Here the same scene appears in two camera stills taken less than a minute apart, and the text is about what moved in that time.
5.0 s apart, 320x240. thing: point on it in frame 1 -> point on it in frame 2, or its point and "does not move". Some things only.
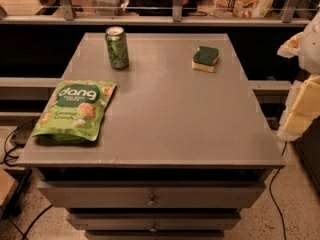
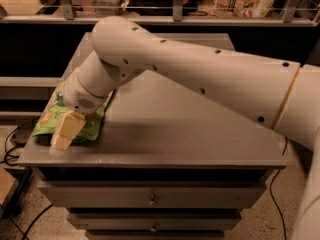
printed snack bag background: [245, 0] does not move
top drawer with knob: [151, 194] does not move
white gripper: [310, 52] -> [79, 98]
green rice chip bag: [75, 110] does not move
